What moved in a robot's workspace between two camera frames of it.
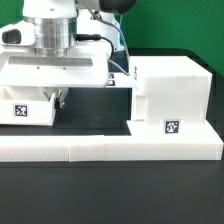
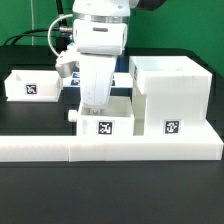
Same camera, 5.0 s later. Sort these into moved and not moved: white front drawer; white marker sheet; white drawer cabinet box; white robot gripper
Moved: white robot gripper; white front drawer
Not moved: white drawer cabinet box; white marker sheet
